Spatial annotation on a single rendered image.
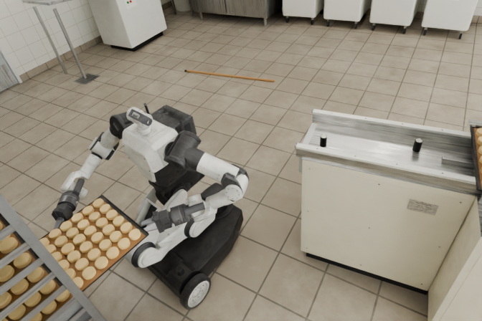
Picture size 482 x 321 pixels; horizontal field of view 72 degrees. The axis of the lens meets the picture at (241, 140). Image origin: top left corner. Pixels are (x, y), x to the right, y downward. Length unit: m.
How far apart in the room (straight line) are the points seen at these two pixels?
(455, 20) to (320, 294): 3.80
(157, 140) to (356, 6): 4.01
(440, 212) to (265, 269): 1.06
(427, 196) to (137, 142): 1.26
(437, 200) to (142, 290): 1.68
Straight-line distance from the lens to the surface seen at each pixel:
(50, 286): 1.50
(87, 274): 1.57
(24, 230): 1.22
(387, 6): 4.99
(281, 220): 2.38
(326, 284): 2.15
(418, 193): 1.58
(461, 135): 1.76
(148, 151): 1.51
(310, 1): 5.25
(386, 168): 1.51
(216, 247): 2.10
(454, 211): 1.64
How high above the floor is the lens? 1.90
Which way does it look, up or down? 39 degrees down
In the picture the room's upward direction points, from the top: 8 degrees counter-clockwise
